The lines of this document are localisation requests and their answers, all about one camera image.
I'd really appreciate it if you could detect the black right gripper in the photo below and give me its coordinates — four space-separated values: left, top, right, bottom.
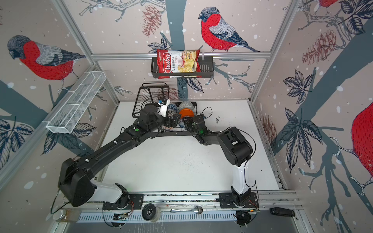
181 117 199 137

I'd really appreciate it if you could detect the blue floral white bowl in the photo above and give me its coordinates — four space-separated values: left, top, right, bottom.
178 118 187 129

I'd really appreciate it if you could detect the orange plastic bowl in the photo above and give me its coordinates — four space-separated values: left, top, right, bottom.
179 108 194 118

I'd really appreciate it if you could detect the black wire dish rack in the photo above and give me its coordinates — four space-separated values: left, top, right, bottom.
132 82 190 136

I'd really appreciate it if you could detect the blue triangle patterned bowl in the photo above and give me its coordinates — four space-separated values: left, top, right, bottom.
167 103 178 115

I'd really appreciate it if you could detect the green patterned bowl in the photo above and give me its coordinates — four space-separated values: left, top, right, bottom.
178 101 194 111

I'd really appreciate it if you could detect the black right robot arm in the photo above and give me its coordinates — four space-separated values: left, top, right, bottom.
183 114 258 208

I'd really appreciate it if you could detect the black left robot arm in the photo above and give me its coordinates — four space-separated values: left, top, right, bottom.
58 105 181 209

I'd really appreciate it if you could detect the red cassava chips bag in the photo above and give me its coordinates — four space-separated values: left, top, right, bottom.
157 50 201 79

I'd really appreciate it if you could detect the metal spoon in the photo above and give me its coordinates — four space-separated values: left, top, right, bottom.
170 205 204 215

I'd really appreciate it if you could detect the black remote device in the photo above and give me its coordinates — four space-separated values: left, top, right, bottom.
270 207 295 217

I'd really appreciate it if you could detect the glass jar metal lid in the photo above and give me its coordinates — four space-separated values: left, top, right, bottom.
52 209 81 223

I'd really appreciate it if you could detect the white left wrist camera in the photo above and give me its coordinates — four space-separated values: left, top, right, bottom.
158 97 170 117

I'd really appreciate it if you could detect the dark wall shelf basket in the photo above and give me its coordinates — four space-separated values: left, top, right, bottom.
151 57 214 79

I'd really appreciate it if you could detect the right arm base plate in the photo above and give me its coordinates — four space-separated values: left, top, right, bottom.
216 192 259 209

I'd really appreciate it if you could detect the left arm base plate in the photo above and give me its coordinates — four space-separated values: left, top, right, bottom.
103 193 144 211

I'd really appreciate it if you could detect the white wire mesh basket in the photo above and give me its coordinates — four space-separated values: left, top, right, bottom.
46 71 106 134

